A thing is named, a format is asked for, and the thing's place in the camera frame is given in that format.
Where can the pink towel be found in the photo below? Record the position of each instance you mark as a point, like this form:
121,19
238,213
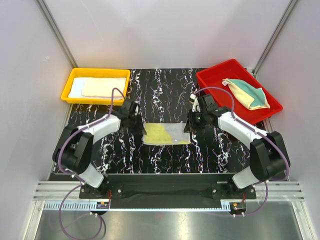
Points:
102,87

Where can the left corner aluminium post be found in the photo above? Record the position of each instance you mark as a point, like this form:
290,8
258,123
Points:
56,32

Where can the yellow-green towel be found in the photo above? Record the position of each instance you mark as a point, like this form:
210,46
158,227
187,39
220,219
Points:
165,134

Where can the teal patterned towel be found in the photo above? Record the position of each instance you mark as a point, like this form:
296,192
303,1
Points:
250,97

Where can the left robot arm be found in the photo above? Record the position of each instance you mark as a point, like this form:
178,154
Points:
74,148

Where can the aluminium frame rail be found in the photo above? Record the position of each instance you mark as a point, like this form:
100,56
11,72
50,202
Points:
65,195

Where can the left small electronics board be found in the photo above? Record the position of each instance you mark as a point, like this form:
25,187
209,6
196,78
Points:
103,205

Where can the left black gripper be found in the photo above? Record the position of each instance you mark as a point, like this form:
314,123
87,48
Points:
140,129

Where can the red plastic bin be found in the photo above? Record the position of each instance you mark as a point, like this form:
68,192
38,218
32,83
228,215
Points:
232,69

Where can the corner aluminium post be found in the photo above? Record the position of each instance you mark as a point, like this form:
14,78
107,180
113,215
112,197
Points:
56,32
275,35

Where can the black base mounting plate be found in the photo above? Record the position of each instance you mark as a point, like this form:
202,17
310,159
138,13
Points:
217,186

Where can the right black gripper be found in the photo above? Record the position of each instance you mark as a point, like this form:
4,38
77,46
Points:
190,122

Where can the right small electronics board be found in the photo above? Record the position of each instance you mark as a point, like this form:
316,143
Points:
238,206

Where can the right corner aluminium post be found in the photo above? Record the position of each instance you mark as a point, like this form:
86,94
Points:
275,35

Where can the small electronics board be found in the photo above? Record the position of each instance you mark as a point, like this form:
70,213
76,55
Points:
238,206
103,205

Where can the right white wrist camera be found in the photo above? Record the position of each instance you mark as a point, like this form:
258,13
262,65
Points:
195,103

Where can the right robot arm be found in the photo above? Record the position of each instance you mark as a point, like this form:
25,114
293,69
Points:
268,154

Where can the light blue towel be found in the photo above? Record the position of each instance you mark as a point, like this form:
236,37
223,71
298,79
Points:
77,88

